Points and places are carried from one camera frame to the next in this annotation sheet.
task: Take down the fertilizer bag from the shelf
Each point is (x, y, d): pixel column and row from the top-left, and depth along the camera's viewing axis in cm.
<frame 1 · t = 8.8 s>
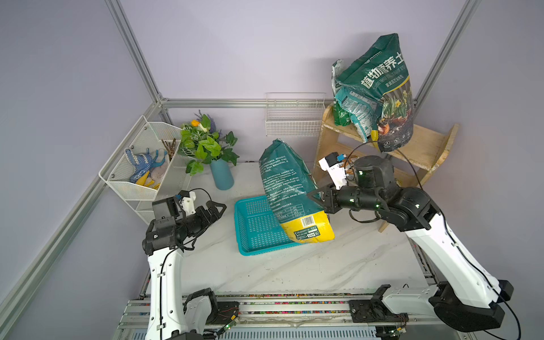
left hand: (218, 212, 73), fingers open
right hand: (309, 198, 60), fingers closed
teal plastic basket: (258, 230, 97), on the table
white mesh corner rack: (168, 166, 78), point 32 cm above the table
teal vase: (222, 174, 104), point 11 cm above the table
yellow toy in rack: (143, 179, 73), point 33 cm above the table

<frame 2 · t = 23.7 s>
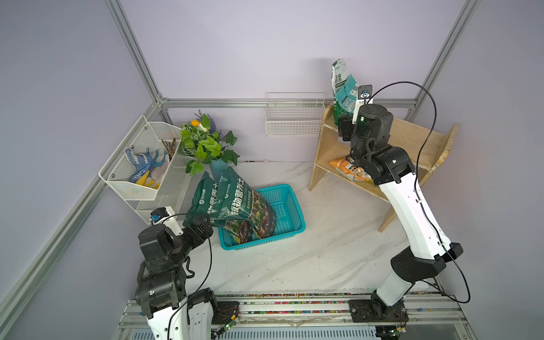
left hand: (198, 222, 66), fingers open
right hand: (361, 119, 63), fingers open
teal plastic basket: (290, 219, 100), on the table
dark green soil bag right: (239, 230, 83), point 12 cm above the table
dark green soil bag middle: (236, 200, 79), point 24 cm above the table
the other named things where they were.

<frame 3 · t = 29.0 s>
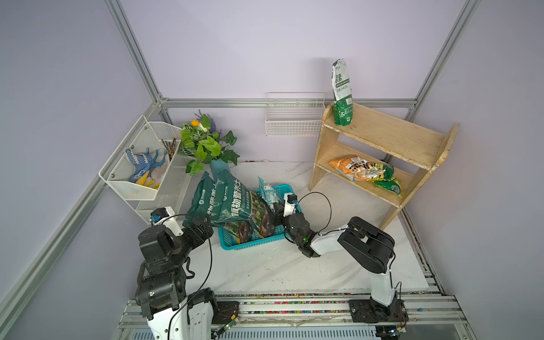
left hand: (198, 222, 66), fingers open
right hand: (274, 205, 91), fingers closed
teal white fertilizer bag: (270, 194, 90), point 16 cm above the table
the other named things where they were.

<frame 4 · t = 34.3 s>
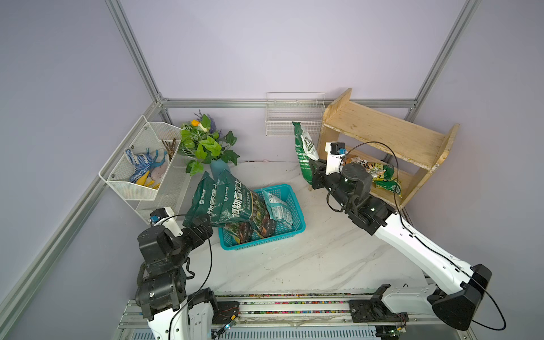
left hand: (198, 222, 66), fingers open
right hand: (312, 163, 69), fingers closed
teal white fertilizer bag: (278, 209, 90), point 12 cm above the table
the other named things where they were.

